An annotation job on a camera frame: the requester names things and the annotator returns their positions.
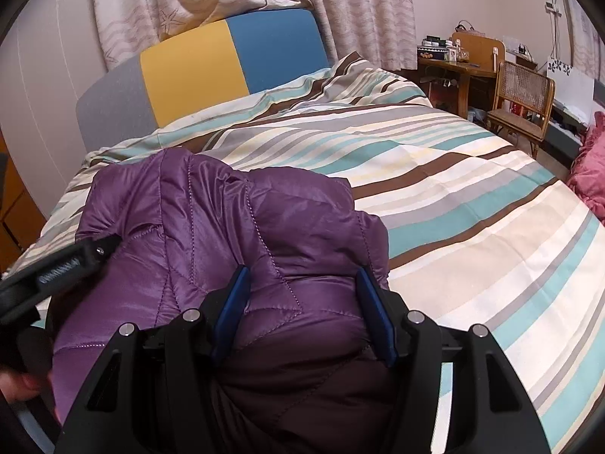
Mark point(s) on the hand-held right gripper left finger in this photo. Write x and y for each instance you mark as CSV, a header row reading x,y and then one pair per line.
x,y
232,314

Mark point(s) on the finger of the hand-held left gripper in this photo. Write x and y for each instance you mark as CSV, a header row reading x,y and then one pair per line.
x,y
56,272

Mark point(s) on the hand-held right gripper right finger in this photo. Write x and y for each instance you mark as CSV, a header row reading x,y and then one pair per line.
x,y
376,321

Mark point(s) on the purple quilted jacket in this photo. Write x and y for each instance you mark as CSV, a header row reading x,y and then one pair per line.
x,y
212,208

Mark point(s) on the person's left hand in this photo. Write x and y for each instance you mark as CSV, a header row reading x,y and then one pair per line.
x,y
21,388

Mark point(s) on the wooden wardrobe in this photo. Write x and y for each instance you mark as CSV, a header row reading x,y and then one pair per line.
x,y
19,213

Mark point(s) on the striped duvet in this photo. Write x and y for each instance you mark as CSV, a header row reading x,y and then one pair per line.
x,y
449,175

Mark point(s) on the grey yellow blue headboard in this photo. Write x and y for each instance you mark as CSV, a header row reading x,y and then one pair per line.
x,y
189,66

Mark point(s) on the pink cloth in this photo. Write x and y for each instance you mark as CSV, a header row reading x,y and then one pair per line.
x,y
591,170

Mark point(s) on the wooden desk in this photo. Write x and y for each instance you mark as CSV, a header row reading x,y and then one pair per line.
x,y
468,73

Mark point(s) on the stack of small boxes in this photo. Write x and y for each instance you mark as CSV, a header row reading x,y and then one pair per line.
x,y
432,49

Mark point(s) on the wicker chair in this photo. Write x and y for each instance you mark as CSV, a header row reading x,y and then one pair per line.
x,y
522,80

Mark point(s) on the wooden panel with white brackets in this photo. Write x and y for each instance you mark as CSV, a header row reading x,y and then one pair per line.
x,y
477,47

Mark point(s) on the white board with flower stickers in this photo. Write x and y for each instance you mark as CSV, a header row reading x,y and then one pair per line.
x,y
574,87

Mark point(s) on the patterned beige curtain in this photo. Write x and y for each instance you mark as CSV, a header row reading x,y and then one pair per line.
x,y
359,9

